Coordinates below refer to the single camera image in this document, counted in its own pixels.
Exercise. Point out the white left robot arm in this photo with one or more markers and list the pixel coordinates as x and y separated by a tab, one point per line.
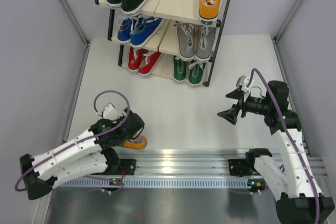
92	152

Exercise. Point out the green sneaker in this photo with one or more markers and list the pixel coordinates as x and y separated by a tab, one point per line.
196	73
179	69

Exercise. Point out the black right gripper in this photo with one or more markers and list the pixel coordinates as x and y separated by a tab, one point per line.
231	114

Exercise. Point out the red sneaker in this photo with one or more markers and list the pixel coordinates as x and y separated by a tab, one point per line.
150	58
135	58

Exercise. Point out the beige three-tier shoe shelf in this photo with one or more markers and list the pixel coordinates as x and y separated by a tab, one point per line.
165	40

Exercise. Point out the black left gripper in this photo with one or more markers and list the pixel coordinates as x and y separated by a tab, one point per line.
131	136

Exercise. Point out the aluminium mounting rail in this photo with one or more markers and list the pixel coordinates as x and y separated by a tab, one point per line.
194	169

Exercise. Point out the blue sneaker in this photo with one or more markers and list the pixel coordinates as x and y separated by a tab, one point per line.
144	31
127	25

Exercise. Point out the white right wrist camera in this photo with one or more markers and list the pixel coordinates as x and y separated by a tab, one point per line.
245	84

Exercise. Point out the grey sneaker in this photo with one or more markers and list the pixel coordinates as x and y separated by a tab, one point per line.
185	37
206	37

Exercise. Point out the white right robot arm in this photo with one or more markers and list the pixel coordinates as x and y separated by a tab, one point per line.
298	197

